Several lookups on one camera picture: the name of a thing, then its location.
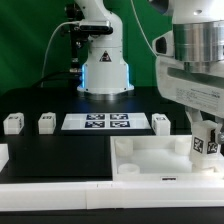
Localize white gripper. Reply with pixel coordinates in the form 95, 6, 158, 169
156, 56, 224, 145

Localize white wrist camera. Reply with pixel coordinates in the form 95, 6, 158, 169
152, 31, 174, 57

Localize white rail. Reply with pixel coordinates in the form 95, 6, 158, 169
0, 144, 9, 172
0, 181, 224, 211

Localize white front rail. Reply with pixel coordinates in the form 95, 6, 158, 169
0, 181, 224, 211

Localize white left rail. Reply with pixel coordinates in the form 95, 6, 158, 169
0, 144, 9, 172

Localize white thin cable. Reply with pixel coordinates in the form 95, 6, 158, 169
129, 0, 158, 56

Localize white marker sheet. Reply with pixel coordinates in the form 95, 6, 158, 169
62, 113, 150, 131

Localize white square tabletop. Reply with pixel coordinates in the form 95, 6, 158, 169
110, 135, 224, 182

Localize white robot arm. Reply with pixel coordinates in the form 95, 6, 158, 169
71, 0, 224, 144

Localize black cable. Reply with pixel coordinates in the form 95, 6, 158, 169
31, 70, 83, 88

